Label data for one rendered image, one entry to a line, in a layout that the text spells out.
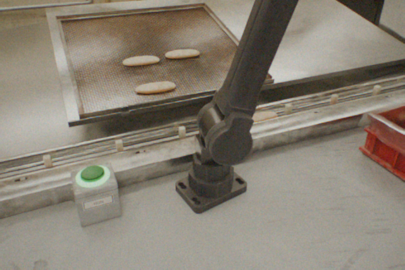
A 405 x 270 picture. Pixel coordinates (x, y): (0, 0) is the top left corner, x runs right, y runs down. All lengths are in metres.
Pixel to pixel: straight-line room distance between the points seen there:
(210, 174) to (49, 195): 0.29
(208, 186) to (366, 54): 0.75
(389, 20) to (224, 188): 0.95
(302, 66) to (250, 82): 0.52
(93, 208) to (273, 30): 0.42
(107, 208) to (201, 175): 0.17
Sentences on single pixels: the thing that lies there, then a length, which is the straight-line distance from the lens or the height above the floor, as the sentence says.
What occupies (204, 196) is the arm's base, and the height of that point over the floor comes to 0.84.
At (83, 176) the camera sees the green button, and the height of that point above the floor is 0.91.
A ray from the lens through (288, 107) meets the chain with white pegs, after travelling 0.94.
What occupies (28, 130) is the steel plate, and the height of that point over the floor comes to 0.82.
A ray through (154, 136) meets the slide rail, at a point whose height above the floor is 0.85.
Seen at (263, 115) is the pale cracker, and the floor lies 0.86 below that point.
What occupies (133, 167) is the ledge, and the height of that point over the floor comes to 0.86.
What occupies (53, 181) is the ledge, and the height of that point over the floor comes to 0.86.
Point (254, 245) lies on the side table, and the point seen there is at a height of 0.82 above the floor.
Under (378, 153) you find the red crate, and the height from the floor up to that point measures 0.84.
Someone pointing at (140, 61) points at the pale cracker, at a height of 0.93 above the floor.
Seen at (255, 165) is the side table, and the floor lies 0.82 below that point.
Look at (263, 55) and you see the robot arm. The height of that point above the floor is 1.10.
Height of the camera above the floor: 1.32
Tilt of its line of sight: 31 degrees down
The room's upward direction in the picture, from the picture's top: straight up
